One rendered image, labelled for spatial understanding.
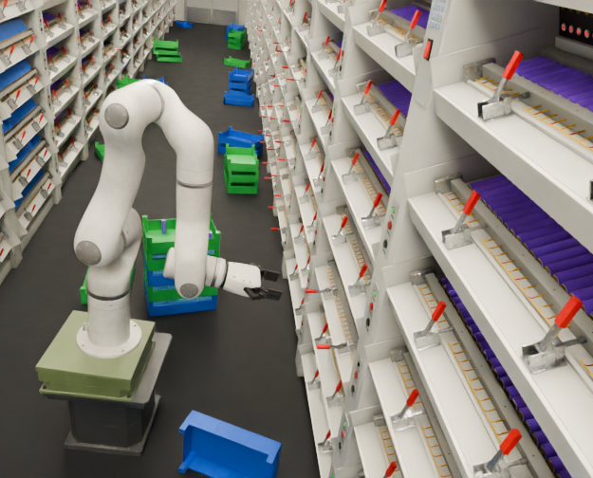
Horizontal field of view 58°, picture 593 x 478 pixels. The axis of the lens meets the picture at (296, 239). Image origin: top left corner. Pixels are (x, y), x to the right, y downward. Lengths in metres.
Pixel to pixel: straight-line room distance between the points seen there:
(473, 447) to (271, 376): 1.44
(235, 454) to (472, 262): 1.20
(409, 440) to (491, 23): 0.74
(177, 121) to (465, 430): 0.91
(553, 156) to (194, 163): 0.87
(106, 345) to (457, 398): 1.13
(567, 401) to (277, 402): 1.55
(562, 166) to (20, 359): 2.05
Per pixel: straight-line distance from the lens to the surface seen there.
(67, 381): 1.72
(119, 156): 1.39
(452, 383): 0.90
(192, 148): 1.31
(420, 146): 0.98
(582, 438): 0.61
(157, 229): 2.45
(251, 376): 2.17
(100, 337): 1.71
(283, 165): 3.21
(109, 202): 1.45
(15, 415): 2.13
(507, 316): 0.73
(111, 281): 1.59
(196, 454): 1.91
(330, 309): 1.68
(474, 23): 0.95
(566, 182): 0.62
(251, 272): 1.52
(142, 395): 1.72
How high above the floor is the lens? 1.50
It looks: 29 degrees down
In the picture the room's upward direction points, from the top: 7 degrees clockwise
